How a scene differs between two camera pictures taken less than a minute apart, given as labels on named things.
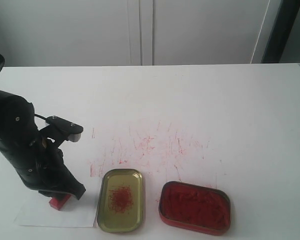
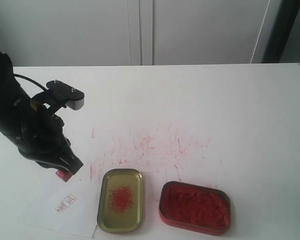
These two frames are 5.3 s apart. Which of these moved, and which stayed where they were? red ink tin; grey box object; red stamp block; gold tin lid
Moved: red stamp block; grey box object
Stayed: gold tin lid; red ink tin
